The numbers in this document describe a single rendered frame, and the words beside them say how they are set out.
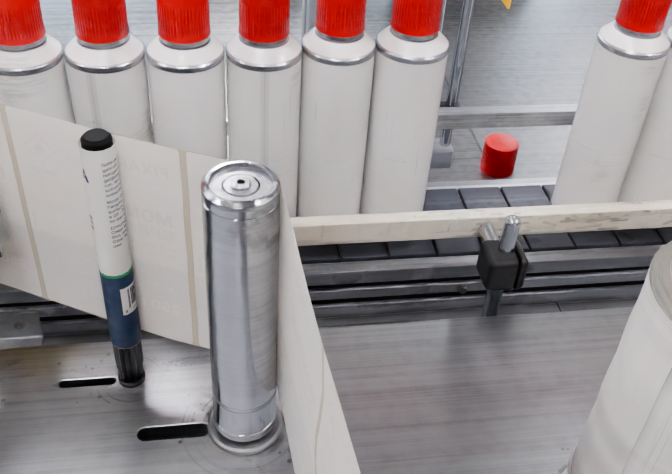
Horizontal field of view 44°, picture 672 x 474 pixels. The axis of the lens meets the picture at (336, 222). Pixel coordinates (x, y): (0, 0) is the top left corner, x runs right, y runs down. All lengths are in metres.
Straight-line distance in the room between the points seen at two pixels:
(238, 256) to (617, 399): 0.19
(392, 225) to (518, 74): 0.44
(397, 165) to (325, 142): 0.06
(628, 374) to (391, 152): 0.27
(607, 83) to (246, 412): 0.35
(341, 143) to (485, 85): 0.42
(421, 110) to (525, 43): 0.52
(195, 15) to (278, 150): 0.11
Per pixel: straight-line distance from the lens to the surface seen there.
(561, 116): 0.70
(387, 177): 0.62
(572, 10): 1.22
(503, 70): 1.03
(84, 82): 0.56
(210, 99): 0.56
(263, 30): 0.54
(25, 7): 0.55
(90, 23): 0.55
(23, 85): 0.56
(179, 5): 0.54
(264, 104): 0.56
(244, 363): 0.45
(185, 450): 0.52
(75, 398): 0.55
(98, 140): 0.43
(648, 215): 0.70
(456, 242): 0.66
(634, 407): 0.41
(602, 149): 0.67
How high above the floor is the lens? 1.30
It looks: 39 degrees down
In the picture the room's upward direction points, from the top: 4 degrees clockwise
